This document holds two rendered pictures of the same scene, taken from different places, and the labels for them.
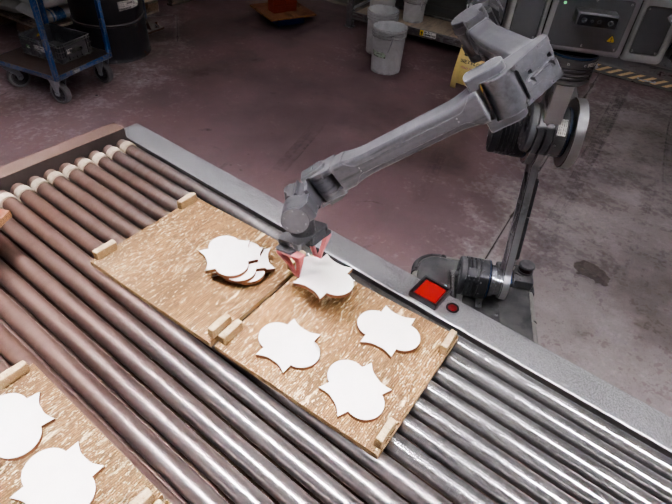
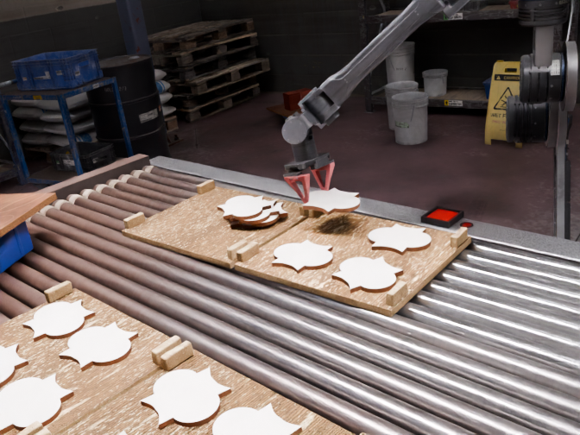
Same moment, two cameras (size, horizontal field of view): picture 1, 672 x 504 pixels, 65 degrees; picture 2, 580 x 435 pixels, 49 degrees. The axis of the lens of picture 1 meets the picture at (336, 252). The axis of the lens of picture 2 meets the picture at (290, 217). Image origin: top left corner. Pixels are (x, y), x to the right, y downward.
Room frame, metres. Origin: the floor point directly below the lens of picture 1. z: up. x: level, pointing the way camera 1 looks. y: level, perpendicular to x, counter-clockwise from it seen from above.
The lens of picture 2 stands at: (-0.55, -0.12, 1.58)
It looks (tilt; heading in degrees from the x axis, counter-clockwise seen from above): 23 degrees down; 10
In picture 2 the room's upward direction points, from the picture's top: 7 degrees counter-clockwise
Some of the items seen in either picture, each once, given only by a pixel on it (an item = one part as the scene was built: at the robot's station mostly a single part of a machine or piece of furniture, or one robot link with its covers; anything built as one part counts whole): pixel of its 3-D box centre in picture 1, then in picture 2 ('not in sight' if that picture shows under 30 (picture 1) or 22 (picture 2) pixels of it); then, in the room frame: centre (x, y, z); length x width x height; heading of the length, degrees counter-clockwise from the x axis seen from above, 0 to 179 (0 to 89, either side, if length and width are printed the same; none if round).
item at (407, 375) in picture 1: (339, 343); (352, 253); (0.73, -0.02, 0.93); 0.41 x 0.35 x 0.02; 58
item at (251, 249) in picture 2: (231, 331); (248, 252); (0.71, 0.21, 0.95); 0.06 x 0.02 x 0.03; 148
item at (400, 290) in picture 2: (385, 432); (397, 293); (0.51, -0.12, 0.95); 0.06 x 0.02 x 0.03; 148
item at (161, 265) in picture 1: (202, 261); (221, 221); (0.95, 0.33, 0.93); 0.41 x 0.35 x 0.02; 58
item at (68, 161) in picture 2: (56, 43); (83, 157); (3.77, 2.18, 0.30); 0.40 x 0.30 x 0.14; 68
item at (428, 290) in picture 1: (429, 292); (442, 217); (0.91, -0.24, 0.92); 0.06 x 0.06 x 0.01; 55
